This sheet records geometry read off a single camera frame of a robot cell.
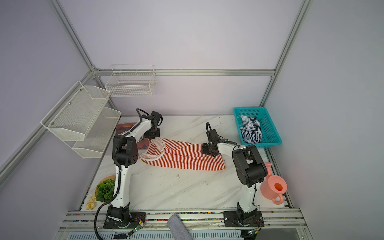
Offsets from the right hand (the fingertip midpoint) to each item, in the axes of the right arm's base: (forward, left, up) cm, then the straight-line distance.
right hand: (203, 149), depth 99 cm
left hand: (+9, +36, +3) cm, 38 cm away
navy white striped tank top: (+18, -36, -1) cm, 40 cm away
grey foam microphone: (-45, +13, +1) cm, 46 cm away
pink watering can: (-27, -35, +8) cm, 45 cm away
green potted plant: (-30, +49, +12) cm, 58 cm away
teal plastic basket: (+10, -47, +2) cm, 48 cm away
